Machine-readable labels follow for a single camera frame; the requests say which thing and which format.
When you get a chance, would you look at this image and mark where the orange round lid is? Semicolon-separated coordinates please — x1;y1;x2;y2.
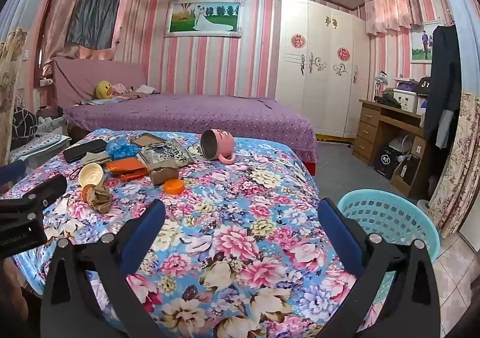
163;179;185;195

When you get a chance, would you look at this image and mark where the purple box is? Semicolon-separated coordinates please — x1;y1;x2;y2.
394;78;421;93

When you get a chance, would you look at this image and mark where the pink patterned valance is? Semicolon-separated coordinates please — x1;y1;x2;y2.
364;0;421;37

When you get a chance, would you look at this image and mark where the dark green cloth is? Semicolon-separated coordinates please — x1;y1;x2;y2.
375;88;402;108

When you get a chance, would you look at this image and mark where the pink headboard cover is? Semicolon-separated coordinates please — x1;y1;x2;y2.
52;57;148;108

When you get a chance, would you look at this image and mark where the light blue plastic basket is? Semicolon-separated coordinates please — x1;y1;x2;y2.
337;190;440;305

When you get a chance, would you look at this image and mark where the white wardrobe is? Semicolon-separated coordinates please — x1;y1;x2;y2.
275;0;372;140

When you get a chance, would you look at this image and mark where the flat brown cardboard sheet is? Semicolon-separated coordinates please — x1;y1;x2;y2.
129;133;166;148

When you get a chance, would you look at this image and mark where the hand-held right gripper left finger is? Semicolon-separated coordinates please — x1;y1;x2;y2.
40;199;177;338

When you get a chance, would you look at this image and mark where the wooden desk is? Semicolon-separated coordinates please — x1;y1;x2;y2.
352;98;432;189

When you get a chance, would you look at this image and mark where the black wallet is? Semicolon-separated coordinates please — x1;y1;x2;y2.
63;139;109;163

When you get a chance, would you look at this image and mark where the black patterned bag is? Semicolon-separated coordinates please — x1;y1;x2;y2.
11;104;38;151

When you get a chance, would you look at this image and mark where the wall poster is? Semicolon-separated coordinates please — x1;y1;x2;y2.
410;21;436;64

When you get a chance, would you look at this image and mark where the white storage box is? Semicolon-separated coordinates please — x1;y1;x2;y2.
392;89;419;113

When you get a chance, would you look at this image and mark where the framed wall picture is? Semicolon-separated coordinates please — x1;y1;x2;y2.
164;0;244;38

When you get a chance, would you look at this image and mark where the dotted cushion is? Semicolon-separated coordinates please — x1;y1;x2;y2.
9;134;72;166

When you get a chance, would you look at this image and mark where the orange cloth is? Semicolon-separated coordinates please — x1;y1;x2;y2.
105;159;149;178

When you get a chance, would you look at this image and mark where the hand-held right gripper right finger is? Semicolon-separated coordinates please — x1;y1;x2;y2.
317;197;441;338

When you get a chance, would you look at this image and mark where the desk lamp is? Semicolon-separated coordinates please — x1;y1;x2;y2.
373;71;388;102

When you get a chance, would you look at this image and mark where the blue plastic bag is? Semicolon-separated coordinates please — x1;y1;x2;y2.
106;136;141;161

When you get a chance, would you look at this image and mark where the cream bowl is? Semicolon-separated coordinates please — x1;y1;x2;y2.
79;163;105;188

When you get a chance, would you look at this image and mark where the open cardboard box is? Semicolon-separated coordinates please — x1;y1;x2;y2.
390;153;422;189

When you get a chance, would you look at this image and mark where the hanging dark coat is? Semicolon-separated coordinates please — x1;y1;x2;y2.
424;23;463;151

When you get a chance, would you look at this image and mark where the yellow duck plush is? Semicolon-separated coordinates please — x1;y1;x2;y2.
94;81;115;101

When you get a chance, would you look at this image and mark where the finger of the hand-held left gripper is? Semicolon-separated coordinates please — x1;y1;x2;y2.
0;160;28;185
0;174;68;230

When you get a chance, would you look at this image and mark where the white appliance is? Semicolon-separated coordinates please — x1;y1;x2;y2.
388;135;413;155

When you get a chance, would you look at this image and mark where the grey curtain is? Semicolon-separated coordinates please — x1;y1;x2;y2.
65;0;128;50

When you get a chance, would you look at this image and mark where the floral blanket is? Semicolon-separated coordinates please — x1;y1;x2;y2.
0;127;379;338

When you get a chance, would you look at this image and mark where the pink mug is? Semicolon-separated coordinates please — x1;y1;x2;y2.
200;129;237;164

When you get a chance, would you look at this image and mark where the small brown cardboard box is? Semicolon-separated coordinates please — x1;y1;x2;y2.
148;160;180;186

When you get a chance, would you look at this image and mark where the brown cloth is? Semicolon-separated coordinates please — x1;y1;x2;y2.
85;184;112;214

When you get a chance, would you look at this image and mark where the pink curtain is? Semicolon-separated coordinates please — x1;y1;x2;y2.
39;0;124;76

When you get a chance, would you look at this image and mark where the floral curtain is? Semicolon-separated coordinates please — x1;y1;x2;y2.
0;29;29;166
427;93;480;239

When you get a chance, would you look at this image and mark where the purple dotted bed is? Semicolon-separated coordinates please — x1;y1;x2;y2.
64;94;319;174

